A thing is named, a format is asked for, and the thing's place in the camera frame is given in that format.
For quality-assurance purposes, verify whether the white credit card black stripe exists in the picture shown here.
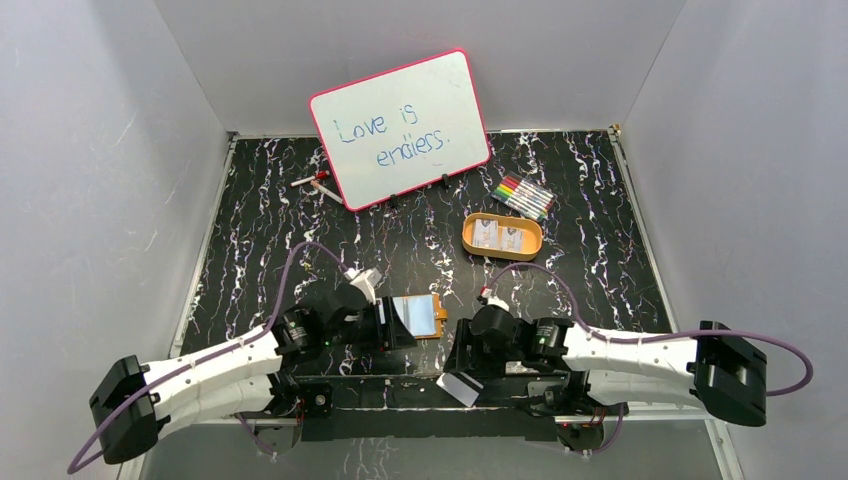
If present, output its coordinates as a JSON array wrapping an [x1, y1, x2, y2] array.
[[436, 372, 484, 408]]

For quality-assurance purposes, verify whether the orange leather card holder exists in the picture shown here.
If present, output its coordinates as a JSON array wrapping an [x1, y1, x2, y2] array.
[[392, 293, 448, 340]]

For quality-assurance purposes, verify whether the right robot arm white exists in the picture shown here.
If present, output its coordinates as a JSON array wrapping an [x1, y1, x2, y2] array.
[[443, 305, 767, 427]]

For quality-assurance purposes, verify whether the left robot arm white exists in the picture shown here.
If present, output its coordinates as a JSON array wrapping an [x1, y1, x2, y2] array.
[[89, 284, 417, 465]]

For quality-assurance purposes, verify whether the credit card in tray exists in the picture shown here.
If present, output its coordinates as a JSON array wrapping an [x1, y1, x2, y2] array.
[[472, 218, 500, 249], [499, 227, 524, 253]]

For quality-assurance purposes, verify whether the orange oval tray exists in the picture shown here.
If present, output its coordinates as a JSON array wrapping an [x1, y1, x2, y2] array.
[[461, 212, 543, 261]]

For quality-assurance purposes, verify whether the white marker brown tip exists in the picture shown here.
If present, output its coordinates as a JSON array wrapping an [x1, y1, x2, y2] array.
[[310, 180, 344, 204]]

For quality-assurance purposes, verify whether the pack of coloured markers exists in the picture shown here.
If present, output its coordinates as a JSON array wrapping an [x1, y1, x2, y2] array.
[[490, 172, 556, 222]]

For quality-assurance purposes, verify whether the white marker red cap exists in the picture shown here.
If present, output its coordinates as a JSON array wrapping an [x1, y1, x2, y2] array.
[[290, 170, 330, 188]]

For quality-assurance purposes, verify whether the pink framed whiteboard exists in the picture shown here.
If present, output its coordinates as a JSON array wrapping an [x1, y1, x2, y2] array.
[[309, 49, 491, 212]]

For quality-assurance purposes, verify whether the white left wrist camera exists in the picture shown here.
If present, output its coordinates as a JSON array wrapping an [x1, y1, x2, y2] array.
[[344, 268, 382, 303]]

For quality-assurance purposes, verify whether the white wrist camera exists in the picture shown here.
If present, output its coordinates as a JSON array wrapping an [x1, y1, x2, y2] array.
[[478, 286, 510, 312], [344, 268, 382, 303]]

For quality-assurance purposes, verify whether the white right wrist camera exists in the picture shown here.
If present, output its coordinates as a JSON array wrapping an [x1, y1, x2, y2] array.
[[478, 286, 510, 312]]

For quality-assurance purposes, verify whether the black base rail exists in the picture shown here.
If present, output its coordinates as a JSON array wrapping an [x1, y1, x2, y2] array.
[[231, 374, 631, 445]]

